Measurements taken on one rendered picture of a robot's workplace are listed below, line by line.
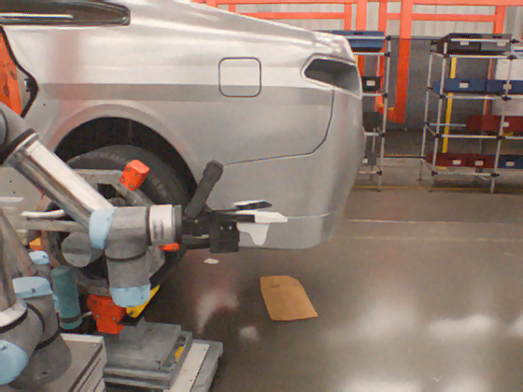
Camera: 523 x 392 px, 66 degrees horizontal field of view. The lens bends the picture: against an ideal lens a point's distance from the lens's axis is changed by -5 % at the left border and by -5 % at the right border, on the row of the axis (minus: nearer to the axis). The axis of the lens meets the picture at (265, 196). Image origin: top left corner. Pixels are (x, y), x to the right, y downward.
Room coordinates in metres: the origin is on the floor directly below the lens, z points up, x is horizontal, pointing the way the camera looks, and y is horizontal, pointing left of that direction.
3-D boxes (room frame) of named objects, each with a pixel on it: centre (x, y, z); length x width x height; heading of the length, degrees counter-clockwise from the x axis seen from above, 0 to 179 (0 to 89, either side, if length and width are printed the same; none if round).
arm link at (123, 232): (0.72, 0.27, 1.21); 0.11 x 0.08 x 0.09; 100
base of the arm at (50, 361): (0.80, 0.55, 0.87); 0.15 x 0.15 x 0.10
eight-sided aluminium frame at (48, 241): (1.57, 0.69, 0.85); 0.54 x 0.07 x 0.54; 82
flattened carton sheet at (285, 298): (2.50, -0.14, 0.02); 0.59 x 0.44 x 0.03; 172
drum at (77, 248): (1.50, 0.70, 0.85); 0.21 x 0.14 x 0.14; 172
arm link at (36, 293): (0.80, 0.55, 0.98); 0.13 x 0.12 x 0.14; 10
